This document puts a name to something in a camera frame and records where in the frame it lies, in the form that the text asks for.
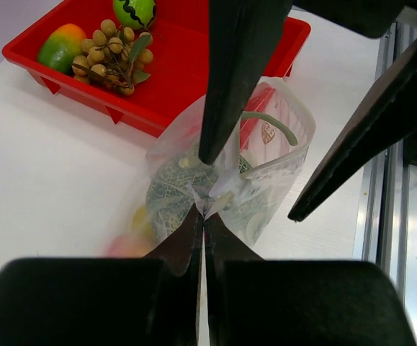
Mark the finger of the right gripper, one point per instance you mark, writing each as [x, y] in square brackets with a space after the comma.
[243, 36]
[387, 114]

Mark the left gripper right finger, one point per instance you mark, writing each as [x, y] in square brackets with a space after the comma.
[254, 301]

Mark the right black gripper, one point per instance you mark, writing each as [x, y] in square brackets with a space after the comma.
[370, 18]

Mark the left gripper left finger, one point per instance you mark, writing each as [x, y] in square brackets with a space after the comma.
[152, 300]

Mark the clear zip top bag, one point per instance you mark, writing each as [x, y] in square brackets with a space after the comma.
[133, 235]

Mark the green netted melon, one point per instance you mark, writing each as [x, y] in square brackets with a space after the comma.
[246, 184]

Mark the red plastic tray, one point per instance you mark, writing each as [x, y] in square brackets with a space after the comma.
[179, 71]

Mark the green round fruit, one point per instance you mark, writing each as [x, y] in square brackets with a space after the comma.
[136, 14]

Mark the brown longan bunch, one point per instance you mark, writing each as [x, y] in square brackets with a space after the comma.
[115, 58]

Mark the green orange mango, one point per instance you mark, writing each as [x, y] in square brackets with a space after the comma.
[60, 49]

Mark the aluminium rail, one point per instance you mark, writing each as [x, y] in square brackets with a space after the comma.
[386, 232]

